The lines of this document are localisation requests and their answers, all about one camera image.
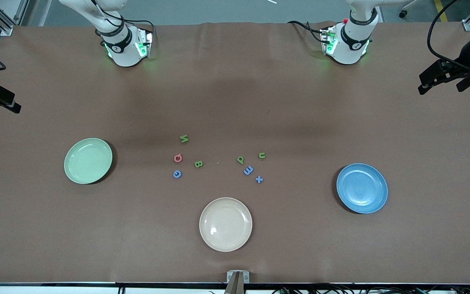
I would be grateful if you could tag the blue plate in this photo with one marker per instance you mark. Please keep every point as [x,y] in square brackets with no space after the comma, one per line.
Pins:
[362,188]

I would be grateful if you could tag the beige plate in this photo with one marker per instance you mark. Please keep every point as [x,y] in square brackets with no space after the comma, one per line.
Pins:
[225,224]

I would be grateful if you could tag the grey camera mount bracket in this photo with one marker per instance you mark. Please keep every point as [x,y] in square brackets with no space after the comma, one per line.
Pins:
[238,277]

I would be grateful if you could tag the black chair caster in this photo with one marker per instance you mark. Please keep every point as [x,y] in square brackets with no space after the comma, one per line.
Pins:
[402,14]

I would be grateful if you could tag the light green plate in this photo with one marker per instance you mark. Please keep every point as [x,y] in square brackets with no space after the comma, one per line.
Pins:
[88,161]

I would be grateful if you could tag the green foam letter p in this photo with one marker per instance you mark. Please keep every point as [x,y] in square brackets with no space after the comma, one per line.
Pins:
[240,160]

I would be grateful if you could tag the green foam letter B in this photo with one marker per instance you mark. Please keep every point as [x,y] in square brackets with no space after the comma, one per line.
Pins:
[198,164]

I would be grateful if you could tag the green foam letter M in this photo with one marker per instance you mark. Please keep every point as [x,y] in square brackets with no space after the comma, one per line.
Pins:
[184,139]

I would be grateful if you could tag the grey base connector bracket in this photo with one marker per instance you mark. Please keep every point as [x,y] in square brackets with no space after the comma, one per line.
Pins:
[147,41]
[328,41]

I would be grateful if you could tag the blue foam letter G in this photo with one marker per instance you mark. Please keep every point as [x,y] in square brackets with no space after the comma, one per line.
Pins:
[174,174]

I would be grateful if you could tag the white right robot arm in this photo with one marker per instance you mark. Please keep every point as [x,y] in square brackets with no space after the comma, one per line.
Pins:
[123,53]

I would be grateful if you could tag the blue foam letter m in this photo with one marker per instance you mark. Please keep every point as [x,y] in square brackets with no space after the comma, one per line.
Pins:
[248,170]

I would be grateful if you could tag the pink foam letter Q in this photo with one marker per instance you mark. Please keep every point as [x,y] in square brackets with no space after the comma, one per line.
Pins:
[175,158]

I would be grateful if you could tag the brown table cover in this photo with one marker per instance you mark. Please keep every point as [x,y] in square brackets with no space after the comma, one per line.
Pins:
[235,102]

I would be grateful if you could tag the white table edge rail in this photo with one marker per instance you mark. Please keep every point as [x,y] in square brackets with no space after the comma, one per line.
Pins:
[55,290]

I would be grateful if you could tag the blue foam letter x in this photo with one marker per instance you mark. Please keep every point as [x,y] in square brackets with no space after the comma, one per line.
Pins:
[259,179]

